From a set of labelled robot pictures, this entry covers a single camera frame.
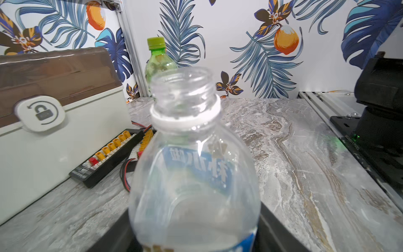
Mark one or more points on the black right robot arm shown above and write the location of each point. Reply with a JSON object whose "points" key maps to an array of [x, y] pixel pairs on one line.
{"points": [[380, 89]]}

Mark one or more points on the green plastic bottle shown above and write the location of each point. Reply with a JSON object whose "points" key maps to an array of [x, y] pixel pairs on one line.
{"points": [[159, 61]]}

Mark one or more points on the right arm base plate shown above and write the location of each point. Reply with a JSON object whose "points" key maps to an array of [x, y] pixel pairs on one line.
{"points": [[388, 164]]}

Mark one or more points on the aluminium front rail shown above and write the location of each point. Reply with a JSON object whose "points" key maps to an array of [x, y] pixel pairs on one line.
{"points": [[340, 111]]}

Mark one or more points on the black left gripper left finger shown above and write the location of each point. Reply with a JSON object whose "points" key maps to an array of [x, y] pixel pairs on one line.
{"points": [[119, 238]]}

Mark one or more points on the yellow-green bottle cap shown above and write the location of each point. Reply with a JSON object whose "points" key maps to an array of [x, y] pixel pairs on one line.
{"points": [[155, 43]]}

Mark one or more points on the front yellow connector board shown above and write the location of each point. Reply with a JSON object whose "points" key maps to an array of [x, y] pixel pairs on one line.
{"points": [[139, 149]]}

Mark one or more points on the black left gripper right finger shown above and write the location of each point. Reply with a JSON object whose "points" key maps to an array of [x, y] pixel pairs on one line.
{"points": [[272, 236]]}

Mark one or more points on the brown lid storage box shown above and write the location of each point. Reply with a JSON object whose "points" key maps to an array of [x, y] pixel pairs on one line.
{"points": [[58, 109]]}

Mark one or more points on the clear plastic water bottle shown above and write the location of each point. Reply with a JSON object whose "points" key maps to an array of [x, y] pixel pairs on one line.
{"points": [[195, 186]]}

